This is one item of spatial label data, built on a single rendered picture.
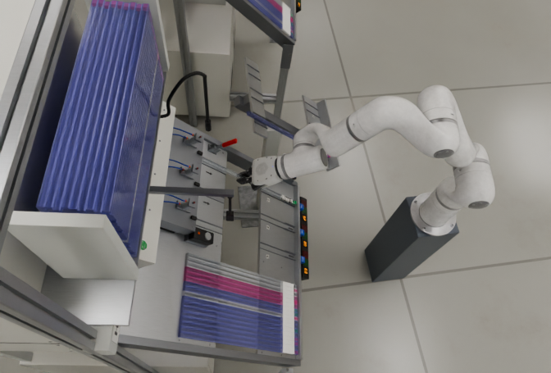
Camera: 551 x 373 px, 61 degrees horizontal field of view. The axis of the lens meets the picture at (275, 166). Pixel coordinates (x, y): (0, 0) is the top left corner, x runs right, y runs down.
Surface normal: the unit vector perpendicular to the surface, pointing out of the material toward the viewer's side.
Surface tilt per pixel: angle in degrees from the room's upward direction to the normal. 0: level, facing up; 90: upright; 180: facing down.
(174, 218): 44
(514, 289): 0
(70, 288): 0
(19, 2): 0
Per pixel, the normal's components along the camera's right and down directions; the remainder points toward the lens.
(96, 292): 0.08, -0.48
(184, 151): 0.75, -0.31
